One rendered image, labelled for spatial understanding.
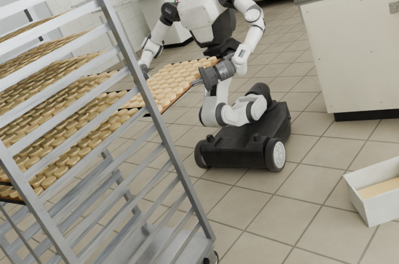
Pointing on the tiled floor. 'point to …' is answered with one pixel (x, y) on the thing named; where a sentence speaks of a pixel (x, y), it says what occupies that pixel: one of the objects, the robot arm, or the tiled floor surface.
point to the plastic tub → (375, 191)
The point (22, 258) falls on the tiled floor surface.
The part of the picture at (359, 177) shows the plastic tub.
